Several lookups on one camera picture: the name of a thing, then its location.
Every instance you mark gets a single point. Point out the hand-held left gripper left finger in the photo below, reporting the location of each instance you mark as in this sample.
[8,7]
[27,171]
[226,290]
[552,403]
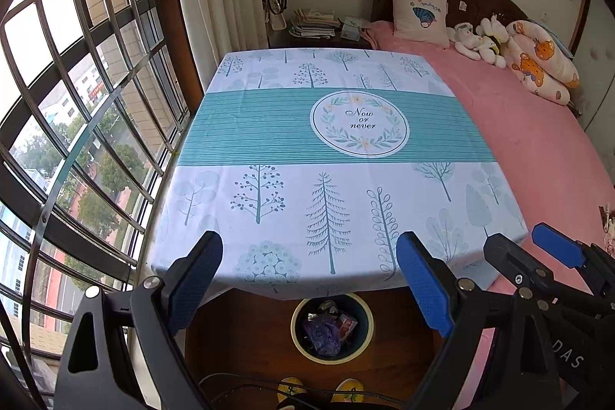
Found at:
[192,280]

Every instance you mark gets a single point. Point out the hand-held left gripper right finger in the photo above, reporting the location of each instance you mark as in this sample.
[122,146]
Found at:
[425,280]

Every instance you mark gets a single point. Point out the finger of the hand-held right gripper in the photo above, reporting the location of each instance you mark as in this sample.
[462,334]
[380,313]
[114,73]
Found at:
[519,263]
[557,244]

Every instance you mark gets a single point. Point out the round trash bin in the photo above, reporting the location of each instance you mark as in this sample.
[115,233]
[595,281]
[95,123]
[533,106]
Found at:
[299,333]

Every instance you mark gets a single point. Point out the pink bed sheet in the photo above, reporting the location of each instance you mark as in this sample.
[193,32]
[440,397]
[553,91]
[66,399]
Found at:
[528,150]

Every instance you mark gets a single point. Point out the yellow slipper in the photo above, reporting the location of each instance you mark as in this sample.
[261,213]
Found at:
[290,388]
[350,391]

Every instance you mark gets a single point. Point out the tree printed tablecloth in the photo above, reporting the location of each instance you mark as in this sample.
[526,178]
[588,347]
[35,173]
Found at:
[288,141]

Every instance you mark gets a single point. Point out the bear printed pillow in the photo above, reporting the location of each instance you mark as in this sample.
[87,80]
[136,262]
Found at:
[538,64]

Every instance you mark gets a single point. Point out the window grille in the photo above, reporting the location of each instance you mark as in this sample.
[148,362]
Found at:
[72,126]

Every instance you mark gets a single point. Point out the white plush toy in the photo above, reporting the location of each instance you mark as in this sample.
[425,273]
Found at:
[492,38]

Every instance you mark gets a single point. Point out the white plush rabbit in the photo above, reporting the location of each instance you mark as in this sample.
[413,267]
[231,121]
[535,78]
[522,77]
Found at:
[466,40]

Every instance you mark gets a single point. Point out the dark wooden headboard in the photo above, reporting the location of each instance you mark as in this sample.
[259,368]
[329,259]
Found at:
[480,1]

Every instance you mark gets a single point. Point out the small pale box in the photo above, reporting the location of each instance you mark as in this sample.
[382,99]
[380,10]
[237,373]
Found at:
[350,29]

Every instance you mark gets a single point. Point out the dark wooden nightstand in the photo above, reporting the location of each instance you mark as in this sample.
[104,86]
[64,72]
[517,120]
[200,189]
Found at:
[307,43]

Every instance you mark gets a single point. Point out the white embroidered cushion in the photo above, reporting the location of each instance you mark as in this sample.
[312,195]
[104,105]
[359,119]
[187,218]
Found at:
[418,13]

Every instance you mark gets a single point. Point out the cream curtain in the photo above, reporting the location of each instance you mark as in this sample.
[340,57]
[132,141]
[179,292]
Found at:
[221,6]

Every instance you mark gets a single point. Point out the stack of books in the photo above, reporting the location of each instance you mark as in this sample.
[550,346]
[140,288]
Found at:
[312,25]

